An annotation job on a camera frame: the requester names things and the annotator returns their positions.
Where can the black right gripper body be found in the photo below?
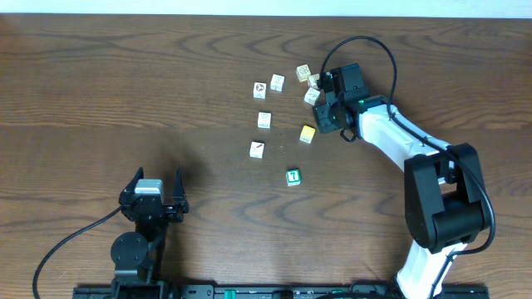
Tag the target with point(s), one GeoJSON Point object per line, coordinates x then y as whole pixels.
{"type": "Point", "coordinates": [329, 118]}

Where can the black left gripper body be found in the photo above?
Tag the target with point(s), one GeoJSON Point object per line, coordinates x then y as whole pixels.
{"type": "Point", "coordinates": [171, 210]}

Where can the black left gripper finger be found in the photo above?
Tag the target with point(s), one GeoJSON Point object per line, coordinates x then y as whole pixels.
{"type": "Point", "coordinates": [130, 187]}
{"type": "Point", "coordinates": [178, 194]}

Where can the yellow top wooden block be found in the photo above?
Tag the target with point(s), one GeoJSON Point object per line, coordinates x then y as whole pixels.
{"type": "Point", "coordinates": [307, 134]}

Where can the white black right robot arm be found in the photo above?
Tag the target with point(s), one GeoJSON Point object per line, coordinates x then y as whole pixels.
{"type": "Point", "coordinates": [445, 206]}

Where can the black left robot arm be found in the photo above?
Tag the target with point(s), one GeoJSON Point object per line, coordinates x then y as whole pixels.
{"type": "Point", "coordinates": [138, 255]}

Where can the red side wooden block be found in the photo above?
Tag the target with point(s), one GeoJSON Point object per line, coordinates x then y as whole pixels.
{"type": "Point", "coordinates": [313, 81]}

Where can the green N wooden block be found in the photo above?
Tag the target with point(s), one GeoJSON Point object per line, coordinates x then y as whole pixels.
{"type": "Point", "coordinates": [312, 96]}

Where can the yellow side wooden block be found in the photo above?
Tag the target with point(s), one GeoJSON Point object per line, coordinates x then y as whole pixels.
{"type": "Point", "coordinates": [303, 73]}

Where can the umbrella wooden block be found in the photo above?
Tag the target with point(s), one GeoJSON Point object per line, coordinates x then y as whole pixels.
{"type": "Point", "coordinates": [276, 83]}

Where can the ball A wooden block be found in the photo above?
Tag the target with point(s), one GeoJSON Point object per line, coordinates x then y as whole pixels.
{"type": "Point", "coordinates": [260, 89]}

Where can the W wooden block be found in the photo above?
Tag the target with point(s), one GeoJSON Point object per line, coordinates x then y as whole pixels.
{"type": "Point", "coordinates": [264, 120]}

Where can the hammer wooden block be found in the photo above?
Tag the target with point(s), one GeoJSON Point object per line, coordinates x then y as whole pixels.
{"type": "Point", "coordinates": [256, 150]}

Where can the green 7 wooden block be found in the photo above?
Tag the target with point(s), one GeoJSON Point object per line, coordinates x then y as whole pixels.
{"type": "Point", "coordinates": [293, 177]}

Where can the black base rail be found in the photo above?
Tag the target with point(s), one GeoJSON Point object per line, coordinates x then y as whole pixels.
{"type": "Point", "coordinates": [361, 290]}

